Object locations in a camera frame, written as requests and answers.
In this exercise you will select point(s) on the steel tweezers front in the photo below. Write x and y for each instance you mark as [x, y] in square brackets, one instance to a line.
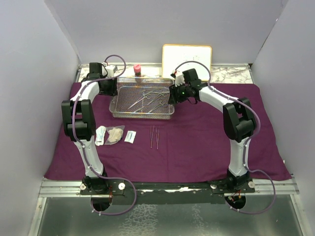
[152, 128]

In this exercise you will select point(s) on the steel tweezers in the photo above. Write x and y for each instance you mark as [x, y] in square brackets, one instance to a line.
[157, 137]
[152, 128]

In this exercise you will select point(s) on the pink lid spice bottle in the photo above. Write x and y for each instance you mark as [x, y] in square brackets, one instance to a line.
[137, 70]

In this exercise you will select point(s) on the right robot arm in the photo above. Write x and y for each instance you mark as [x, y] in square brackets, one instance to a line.
[238, 123]

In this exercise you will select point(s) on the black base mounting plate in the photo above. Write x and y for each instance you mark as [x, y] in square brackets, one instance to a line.
[152, 193]

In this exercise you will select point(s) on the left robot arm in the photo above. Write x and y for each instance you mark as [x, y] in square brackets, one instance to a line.
[80, 126]

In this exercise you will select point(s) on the steel forceps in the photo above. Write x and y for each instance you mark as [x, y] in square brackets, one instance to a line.
[144, 96]

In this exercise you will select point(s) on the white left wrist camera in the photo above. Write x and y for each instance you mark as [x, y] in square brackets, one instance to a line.
[109, 71]

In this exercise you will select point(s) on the yellow framed whiteboard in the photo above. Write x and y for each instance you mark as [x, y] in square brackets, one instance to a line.
[173, 55]

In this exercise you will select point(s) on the white gauze bag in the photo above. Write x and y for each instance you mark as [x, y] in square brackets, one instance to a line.
[115, 133]

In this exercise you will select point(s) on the white blue label packet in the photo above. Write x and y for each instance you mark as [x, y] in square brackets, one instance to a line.
[130, 137]

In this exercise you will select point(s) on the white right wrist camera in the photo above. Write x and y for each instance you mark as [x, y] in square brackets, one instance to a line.
[179, 78]

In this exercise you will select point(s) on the steel clamp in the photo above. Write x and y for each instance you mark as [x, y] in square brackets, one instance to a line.
[155, 103]

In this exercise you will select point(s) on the aluminium frame rail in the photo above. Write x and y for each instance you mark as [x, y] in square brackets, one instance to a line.
[51, 188]

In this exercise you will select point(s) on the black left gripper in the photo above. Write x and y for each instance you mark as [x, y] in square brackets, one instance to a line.
[113, 91]

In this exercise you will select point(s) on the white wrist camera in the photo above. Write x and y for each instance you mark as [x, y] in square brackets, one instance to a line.
[109, 71]
[179, 78]

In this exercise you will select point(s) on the metal mesh tray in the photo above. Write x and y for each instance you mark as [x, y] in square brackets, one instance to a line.
[131, 89]

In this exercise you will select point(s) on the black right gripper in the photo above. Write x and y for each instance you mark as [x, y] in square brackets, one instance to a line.
[173, 98]

